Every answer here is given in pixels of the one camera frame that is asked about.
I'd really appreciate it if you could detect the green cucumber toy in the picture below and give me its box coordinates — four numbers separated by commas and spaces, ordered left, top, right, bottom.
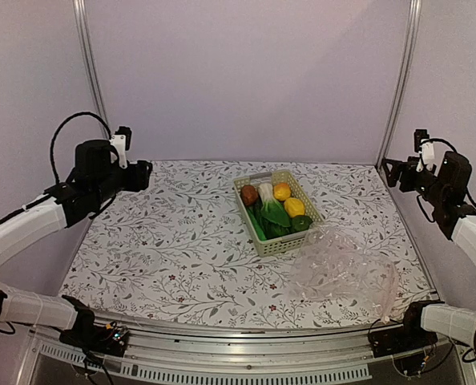
247, 206, 267, 241

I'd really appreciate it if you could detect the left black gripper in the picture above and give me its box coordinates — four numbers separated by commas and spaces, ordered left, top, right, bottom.
92, 160, 153, 205

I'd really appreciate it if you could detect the aluminium frame post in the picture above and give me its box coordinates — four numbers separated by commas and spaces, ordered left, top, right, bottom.
72, 0, 107, 122
375, 0, 422, 170

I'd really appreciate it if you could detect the left aluminium frame post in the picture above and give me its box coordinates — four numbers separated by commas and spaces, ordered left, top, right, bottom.
72, 0, 107, 122

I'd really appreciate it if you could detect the brown potato toy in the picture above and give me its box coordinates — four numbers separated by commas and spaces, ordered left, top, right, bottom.
240, 184, 259, 207

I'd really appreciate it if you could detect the green pepper toy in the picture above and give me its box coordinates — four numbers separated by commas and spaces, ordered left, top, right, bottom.
290, 215, 313, 233

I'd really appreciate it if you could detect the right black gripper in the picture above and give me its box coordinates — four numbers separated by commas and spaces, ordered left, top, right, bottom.
383, 156, 449, 206

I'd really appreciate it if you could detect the clear zip top bag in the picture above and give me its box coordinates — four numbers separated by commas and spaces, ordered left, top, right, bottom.
288, 225, 399, 323

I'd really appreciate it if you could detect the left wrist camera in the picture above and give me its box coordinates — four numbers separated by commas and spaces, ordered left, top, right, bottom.
110, 126, 132, 169

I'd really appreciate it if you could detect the beige perforated plastic basket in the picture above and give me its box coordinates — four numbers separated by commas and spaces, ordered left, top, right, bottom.
233, 170, 324, 257

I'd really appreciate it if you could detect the yellow lemon toy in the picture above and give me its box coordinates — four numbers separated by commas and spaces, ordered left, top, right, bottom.
284, 197, 305, 218

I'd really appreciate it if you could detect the bok choy toy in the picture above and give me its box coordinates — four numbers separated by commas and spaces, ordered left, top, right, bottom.
257, 183, 291, 228

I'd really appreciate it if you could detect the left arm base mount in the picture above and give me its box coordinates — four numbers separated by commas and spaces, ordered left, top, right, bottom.
59, 317, 130, 358

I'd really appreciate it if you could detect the right aluminium frame post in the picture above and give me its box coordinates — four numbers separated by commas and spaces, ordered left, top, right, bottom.
375, 0, 422, 170

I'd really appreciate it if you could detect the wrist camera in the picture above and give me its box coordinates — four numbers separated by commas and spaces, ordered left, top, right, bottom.
413, 128, 435, 172
110, 126, 132, 169

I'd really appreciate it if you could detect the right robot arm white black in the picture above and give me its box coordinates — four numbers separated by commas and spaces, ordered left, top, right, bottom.
381, 151, 476, 354

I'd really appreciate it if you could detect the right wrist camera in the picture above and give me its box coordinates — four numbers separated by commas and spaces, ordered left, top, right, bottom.
413, 128, 435, 172

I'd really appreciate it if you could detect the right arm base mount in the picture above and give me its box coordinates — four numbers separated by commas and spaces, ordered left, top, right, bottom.
367, 319, 438, 377

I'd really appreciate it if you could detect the aluminium front rail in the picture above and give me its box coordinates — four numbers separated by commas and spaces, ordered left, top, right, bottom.
15, 311, 476, 384

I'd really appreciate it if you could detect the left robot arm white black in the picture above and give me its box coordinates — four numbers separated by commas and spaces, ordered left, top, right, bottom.
0, 135, 152, 348

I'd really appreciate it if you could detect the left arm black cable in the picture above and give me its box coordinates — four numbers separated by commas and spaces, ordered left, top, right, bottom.
48, 111, 113, 185

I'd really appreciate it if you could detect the floral tablecloth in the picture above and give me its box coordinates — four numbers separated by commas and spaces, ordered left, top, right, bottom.
61, 161, 434, 329

